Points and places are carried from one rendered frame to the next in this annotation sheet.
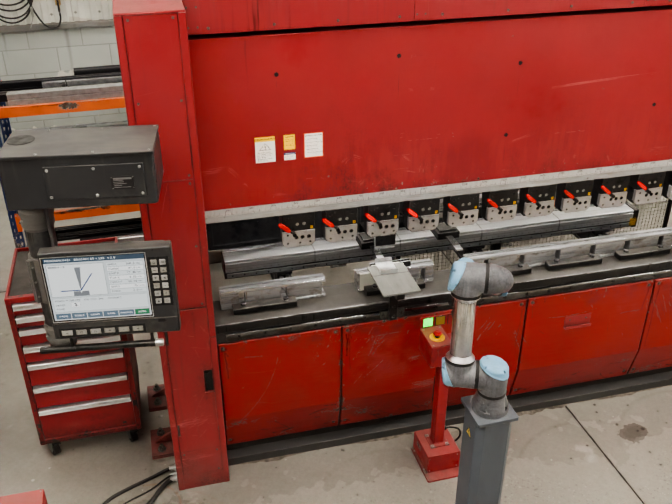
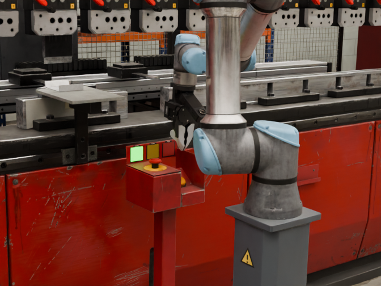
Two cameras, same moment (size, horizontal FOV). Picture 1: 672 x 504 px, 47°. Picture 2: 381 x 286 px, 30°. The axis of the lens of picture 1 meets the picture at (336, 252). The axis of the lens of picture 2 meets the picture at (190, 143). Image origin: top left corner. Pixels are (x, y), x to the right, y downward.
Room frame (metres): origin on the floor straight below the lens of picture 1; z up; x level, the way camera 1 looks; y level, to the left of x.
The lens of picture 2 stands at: (0.90, 0.22, 1.35)
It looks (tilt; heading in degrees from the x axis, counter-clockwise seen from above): 13 degrees down; 338
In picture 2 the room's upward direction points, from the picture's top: 1 degrees clockwise
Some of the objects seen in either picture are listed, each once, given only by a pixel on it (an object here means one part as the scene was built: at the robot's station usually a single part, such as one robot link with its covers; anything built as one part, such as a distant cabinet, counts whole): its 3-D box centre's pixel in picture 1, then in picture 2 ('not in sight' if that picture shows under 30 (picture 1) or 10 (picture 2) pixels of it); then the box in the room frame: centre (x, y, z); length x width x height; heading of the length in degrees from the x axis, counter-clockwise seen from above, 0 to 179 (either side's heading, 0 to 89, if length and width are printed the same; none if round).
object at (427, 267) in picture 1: (394, 274); (73, 108); (3.27, -0.29, 0.92); 0.39 x 0.06 x 0.10; 104
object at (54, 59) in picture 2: (384, 239); (57, 48); (3.25, -0.23, 1.13); 0.10 x 0.02 x 0.10; 104
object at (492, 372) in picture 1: (491, 375); (272, 147); (2.47, -0.62, 0.94); 0.13 x 0.12 x 0.14; 81
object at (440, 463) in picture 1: (438, 453); not in sight; (2.94, -0.52, 0.06); 0.25 x 0.20 x 0.12; 15
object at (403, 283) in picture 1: (393, 279); (79, 94); (3.11, -0.27, 1.00); 0.26 x 0.18 x 0.01; 14
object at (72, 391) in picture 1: (81, 350); not in sight; (3.22, 1.31, 0.50); 0.50 x 0.50 x 1.00; 14
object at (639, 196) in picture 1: (645, 184); (346, 6); (3.59, -1.57, 1.26); 0.15 x 0.09 x 0.17; 104
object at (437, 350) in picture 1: (445, 339); (165, 174); (2.97, -0.51, 0.75); 0.20 x 0.16 x 0.18; 105
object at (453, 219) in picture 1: (460, 206); (153, 8); (3.35, -0.60, 1.26); 0.15 x 0.09 x 0.17; 104
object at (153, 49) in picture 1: (174, 243); not in sight; (3.18, 0.75, 1.15); 0.85 x 0.25 x 2.30; 14
